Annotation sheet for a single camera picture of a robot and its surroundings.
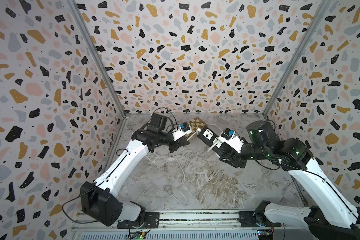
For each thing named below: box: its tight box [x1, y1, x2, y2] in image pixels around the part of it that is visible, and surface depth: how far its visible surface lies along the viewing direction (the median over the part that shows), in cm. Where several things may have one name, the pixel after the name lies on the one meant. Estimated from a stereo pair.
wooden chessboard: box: [188, 116, 208, 133], surface depth 115 cm
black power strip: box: [197, 126, 231, 156], surface depth 59 cm
